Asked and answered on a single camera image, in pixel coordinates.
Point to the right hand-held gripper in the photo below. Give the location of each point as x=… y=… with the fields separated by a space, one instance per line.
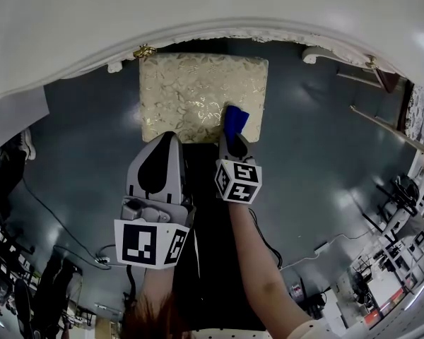
x=238 y=182

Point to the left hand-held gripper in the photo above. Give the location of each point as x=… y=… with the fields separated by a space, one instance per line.
x=138 y=242

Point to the blue cloth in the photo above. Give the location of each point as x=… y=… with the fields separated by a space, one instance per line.
x=235 y=122

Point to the gold patterned cushioned stool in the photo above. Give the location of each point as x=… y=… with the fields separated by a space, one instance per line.
x=183 y=90

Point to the person's left forearm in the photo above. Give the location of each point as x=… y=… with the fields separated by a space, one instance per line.
x=159 y=281

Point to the person's right forearm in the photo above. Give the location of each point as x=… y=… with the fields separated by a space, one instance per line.
x=261 y=260

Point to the white dressing table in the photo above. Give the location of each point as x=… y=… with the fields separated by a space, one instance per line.
x=198 y=2

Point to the grey power strip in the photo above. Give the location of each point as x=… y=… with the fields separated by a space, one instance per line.
x=102 y=260

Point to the person's black trousers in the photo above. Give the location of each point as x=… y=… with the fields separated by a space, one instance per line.
x=212 y=260

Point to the dark-seat wooden stool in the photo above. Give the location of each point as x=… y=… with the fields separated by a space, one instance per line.
x=388 y=81

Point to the black office chair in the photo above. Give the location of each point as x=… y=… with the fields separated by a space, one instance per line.
x=403 y=203

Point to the wooden chair with patterned cushion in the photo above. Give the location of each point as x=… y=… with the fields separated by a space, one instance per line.
x=418 y=108

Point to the person's polka-dot shirt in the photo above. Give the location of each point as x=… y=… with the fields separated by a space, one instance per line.
x=304 y=330

